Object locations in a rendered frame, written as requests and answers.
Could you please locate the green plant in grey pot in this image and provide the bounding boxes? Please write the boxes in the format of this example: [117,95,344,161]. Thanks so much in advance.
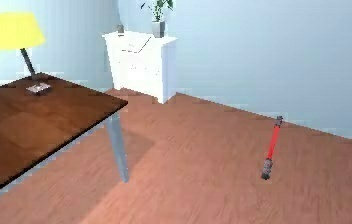
[140,0,175,39]

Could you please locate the white cabinet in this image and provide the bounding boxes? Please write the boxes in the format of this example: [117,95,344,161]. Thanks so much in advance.
[102,30,179,105]

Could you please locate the red and grey stick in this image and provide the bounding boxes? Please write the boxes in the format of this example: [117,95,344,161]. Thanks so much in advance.
[260,115,284,181]

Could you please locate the brown wooden table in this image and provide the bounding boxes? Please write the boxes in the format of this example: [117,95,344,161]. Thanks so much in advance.
[0,73,131,202]

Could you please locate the yellow shade table lamp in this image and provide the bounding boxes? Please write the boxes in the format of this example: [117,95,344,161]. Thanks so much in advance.
[0,11,51,82]

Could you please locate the small grey flat object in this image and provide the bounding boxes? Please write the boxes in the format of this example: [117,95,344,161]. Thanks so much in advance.
[25,82,53,96]

